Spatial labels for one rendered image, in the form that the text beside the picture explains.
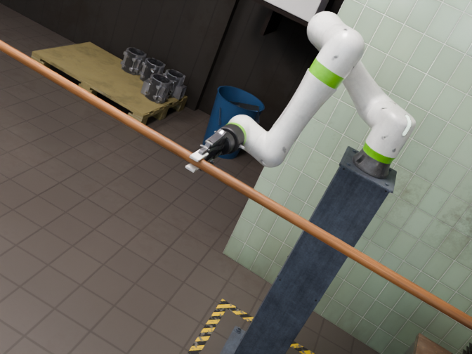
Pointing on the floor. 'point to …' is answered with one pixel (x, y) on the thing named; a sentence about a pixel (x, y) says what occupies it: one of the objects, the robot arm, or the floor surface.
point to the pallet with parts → (121, 78)
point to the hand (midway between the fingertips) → (197, 160)
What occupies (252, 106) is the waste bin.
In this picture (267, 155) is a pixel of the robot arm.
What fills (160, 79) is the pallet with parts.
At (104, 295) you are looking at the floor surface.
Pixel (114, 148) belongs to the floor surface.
